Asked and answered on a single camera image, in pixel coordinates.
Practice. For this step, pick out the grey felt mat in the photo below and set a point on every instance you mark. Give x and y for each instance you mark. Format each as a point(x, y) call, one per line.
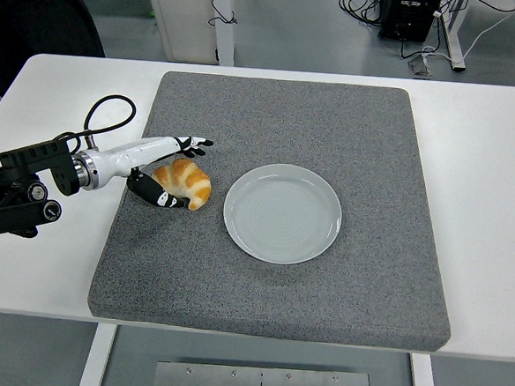
point(276, 300)

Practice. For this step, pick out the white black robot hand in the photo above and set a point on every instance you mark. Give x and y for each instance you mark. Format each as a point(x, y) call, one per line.
point(127, 157)

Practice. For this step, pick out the grey metal plate with screws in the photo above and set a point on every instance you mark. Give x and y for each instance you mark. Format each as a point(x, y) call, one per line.
point(209, 384)

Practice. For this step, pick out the white desk panel and leg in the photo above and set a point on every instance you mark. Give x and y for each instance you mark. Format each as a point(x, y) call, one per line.
point(185, 20)

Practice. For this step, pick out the black computer case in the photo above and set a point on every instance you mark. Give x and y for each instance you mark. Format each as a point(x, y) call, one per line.
point(411, 18)

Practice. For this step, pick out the white table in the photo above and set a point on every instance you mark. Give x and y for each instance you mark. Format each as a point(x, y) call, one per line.
point(484, 173)

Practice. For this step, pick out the small clear plastic bracket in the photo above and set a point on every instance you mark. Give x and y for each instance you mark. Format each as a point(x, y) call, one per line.
point(420, 66)

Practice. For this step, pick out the golden croissant bread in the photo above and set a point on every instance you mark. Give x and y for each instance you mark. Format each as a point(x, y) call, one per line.
point(188, 177)

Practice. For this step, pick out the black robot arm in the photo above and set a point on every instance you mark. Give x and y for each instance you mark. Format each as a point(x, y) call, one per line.
point(12, 218)

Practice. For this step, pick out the round grey plate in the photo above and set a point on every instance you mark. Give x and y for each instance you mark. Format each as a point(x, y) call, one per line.
point(282, 214)

